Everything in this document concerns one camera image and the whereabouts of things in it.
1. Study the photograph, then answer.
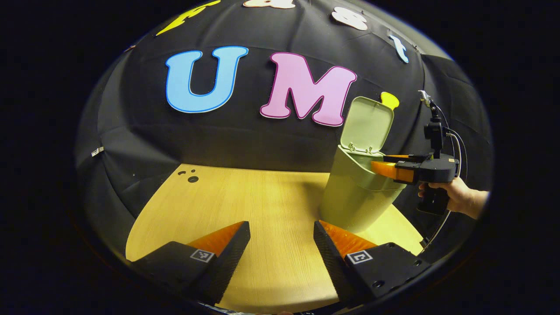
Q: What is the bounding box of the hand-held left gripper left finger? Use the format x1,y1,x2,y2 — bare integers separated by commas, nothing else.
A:
130,221,251,307

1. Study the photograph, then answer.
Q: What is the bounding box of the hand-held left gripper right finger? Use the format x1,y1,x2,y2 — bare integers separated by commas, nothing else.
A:
313,221,442,309

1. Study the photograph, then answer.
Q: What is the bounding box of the pale green desktop garbage bin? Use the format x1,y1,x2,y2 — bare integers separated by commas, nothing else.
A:
318,96,407,234

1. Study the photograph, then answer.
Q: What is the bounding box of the wooden desktop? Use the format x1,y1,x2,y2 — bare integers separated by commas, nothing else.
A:
126,164,424,313

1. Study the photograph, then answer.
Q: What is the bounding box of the black backdrop cloth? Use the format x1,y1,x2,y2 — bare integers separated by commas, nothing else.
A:
74,0,493,263

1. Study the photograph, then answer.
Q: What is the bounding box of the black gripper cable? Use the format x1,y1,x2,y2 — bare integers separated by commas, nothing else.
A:
419,103,468,256

